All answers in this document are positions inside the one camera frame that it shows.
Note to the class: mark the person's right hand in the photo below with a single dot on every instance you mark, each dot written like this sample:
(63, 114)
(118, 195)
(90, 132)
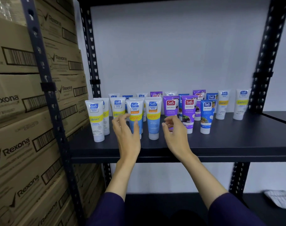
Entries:
(178, 141)

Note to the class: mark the person's left hand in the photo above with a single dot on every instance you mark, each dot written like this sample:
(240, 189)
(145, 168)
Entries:
(126, 141)

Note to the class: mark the person's right thumb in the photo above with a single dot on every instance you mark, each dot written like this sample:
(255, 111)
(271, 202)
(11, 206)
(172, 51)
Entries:
(165, 132)

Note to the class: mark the person's left thumb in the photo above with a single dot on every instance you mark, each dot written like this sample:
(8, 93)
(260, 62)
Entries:
(136, 135)

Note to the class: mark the person's right forearm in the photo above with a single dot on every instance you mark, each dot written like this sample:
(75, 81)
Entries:
(205, 183)

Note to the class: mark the person's left forearm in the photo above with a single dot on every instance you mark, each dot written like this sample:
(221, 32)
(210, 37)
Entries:
(119, 183)

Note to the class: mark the white and blue tube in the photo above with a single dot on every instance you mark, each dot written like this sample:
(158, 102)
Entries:
(153, 124)
(134, 107)

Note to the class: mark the purple tube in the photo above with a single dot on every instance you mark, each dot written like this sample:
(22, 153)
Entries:
(199, 94)
(189, 115)
(156, 94)
(170, 105)

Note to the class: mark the group of white yellow-band tubes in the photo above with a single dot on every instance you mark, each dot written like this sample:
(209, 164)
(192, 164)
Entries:
(94, 120)

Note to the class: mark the black metal shelving rack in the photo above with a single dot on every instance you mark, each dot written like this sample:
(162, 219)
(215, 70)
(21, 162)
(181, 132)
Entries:
(227, 143)

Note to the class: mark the stack of brown cardboard boxes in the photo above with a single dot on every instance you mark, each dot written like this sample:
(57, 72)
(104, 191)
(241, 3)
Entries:
(15, 96)

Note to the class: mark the white grey cloth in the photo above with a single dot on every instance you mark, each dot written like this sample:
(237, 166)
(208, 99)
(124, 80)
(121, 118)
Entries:
(280, 198)

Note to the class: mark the clear plastic wrapped package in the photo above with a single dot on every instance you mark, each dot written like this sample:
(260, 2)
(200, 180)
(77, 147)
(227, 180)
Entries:
(6, 8)

